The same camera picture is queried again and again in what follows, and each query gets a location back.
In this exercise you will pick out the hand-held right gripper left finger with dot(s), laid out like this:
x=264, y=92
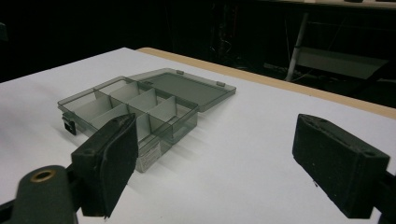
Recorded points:
x=106, y=168

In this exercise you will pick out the clear grey compartment box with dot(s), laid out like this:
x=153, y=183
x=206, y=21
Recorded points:
x=146, y=105

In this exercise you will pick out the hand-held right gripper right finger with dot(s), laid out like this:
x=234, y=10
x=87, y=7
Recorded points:
x=339, y=161

